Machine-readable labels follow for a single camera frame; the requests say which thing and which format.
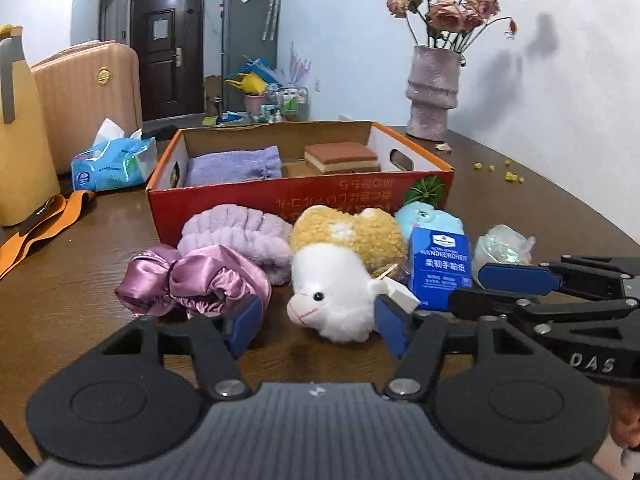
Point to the dark brown door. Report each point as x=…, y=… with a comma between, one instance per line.
x=167, y=55

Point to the brown layered sponge block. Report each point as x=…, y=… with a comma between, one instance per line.
x=340, y=157

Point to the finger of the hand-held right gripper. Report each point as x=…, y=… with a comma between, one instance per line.
x=515, y=277
x=485, y=302

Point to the purple folded towel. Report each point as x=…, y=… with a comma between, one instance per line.
x=230, y=167

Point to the pink ceramic vase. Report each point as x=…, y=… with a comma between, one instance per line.
x=432, y=92

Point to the grey refrigerator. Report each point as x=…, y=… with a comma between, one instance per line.
x=247, y=30

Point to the hanging folded umbrella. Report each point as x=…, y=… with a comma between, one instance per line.
x=271, y=10

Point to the red cardboard box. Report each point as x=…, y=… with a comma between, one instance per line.
x=210, y=205

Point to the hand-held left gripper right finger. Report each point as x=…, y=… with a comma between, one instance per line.
x=392, y=327

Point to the dried pink roses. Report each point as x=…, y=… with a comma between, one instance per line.
x=445, y=12

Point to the blue handkerchief tissue pack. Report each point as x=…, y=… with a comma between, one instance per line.
x=440, y=270

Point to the white and yellow alpaca plush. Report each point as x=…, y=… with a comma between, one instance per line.
x=337, y=285

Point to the person's right hand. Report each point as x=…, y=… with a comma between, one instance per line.
x=625, y=422

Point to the blue soft tissue pack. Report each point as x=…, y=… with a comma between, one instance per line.
x=112, y=165

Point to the purple lavender bunch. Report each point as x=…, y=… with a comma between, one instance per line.
x=299, y=65

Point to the yellow and blue bags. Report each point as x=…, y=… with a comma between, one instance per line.
x=252, y=80

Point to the dried petal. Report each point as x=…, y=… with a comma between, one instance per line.
x=443, y=147

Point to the basket of bottles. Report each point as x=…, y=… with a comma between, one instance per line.
x=287, y=105

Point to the pink satin scrunchie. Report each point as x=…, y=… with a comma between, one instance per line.
x=195, y=277

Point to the purple fluffy headband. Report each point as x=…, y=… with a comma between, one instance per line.
x=235, y=230

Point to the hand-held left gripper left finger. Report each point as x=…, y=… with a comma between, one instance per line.
x=246, y=322

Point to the pink plastic bucket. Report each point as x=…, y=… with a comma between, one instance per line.
x=255, y=104

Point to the yellow thermos jug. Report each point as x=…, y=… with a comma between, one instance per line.
x=25, y=160

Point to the yellow crumbs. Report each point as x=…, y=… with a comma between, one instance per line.
x=511, y=176

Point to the pink ribbed suitcase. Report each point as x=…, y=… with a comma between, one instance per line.
x=85, y=105

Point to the light blue plush toy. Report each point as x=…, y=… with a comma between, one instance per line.
x=425, y=217

